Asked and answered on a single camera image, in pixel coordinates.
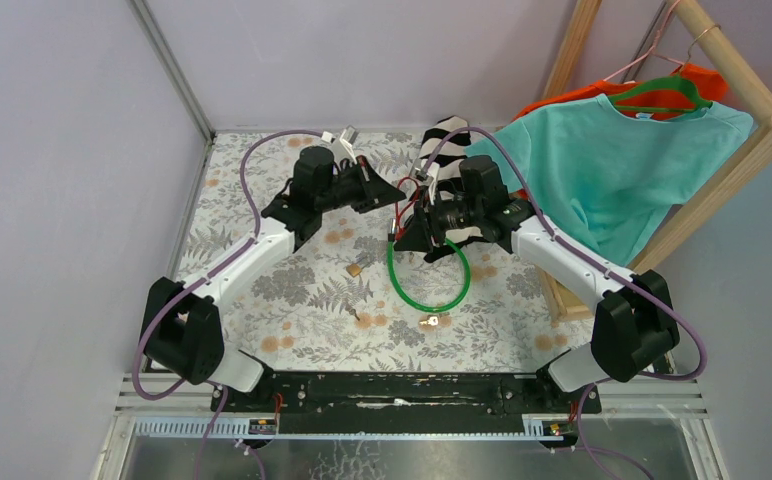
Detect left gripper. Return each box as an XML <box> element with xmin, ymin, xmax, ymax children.
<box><xmin>315</xmin><ymin>156</ymin><xmax>406</xmax><ymax>215</ymax></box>

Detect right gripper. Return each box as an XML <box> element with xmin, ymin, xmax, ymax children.
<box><xmin>393</xmin><ymin>186</ymin><xmax>482</xmax><ymax>254</ymax></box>

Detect green cable lock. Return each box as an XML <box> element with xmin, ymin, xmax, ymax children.
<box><xmin>386</xmin><ymin>226</ymin><xmax>472</xmax><ymax>314</ymax></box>

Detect brass padlock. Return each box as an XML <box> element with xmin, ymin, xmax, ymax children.
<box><xmin>346</xmin><ymin>255</ymin><xmax>371</xmax><ymax>278</ymax></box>

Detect cable lock keys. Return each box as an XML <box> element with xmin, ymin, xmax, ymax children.
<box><xmin>419</xmin><ymin>315</ymin><xmax>441</xmax><ymax>331</ymax></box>

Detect red cable lock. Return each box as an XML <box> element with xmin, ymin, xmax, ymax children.
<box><xmin>394</xmin><ymin>176</ymin><xmax>422</xmax><ymax>227</ymax></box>

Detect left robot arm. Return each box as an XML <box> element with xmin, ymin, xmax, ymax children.
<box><xmin>137</xmin><ymin>146</ymin><xmax>406</xmax><ymax>411</ymax></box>

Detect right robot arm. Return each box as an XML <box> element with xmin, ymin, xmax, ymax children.
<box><xmin>393</xmin><ymin>156</ymin><xmax>680</xmax><ymax>412</ymax></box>

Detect black white striped cloth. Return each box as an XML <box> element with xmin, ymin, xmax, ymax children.
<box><xmin>412</xmin><ymin>115</ymin><xmax>493</xmax><ymax>265</ymax></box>

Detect teal t-shirt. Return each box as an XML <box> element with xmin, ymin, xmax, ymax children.
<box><xmin>466</xmin><ymin>95</ymin><xmax>754</xmax><ymax>266</ymax></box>

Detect green hanger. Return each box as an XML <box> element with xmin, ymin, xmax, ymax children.
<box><xmin>608</xmin><ymin>39</ymin><xmax>727</xmax><ymax>115</ymax></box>

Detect pink hanger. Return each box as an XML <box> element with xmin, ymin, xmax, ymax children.
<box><xmin>604</xmin><ymin>1</ymin><xmax>684</xmax><ymax>84</ymax></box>

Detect orange t-shirt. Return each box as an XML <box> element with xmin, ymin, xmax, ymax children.
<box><xmin>515</xmin><ymin>64</ymin><xmax>729</xmax><ymax>121</ymax></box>

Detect wooden clothes rack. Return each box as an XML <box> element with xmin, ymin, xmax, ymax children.
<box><xmin>525</xmin><ymin>0</ymin><xmax>772</xmax><ymax>326</ymax></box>

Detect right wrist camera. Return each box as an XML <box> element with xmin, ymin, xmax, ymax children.
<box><xmin>410</xmin><ymin>162</ymin><xmax>440</xmax><ymax>204</ymax></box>

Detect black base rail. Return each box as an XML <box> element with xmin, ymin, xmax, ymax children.
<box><xmin>211</xmin><ymin>371</ymin><xmax>602</xmax><ymax>435</ymax></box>

